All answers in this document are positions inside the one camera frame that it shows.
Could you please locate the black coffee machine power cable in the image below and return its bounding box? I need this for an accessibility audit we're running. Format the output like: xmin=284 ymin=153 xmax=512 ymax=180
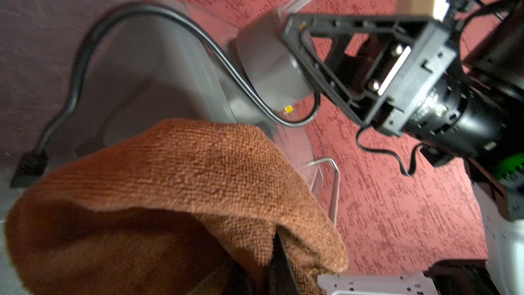
xmin=10 ymin=1 xmax=322 ymax=189

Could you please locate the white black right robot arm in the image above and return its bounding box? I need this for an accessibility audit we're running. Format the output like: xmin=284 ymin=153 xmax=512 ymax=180
xmin=282 ymin=0 xmax=523 ymax=294

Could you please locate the brown microfibre cloth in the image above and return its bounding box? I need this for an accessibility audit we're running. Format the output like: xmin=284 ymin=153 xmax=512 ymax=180
xmin=5 ymin=119 xmax=348 ymax=294

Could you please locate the grey steel coffee machine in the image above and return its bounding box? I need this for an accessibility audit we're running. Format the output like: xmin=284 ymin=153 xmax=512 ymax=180
xmin=46 ymin=0 xmax=341 ymax=221

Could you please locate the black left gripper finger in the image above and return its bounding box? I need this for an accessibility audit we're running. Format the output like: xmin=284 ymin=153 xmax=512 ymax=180
xmin=265 ymin=229 xmax=301 ymax=295

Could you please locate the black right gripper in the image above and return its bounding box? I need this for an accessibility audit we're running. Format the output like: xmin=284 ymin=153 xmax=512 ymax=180
xmin=282 ymin=14 xmax=457 ymax=136

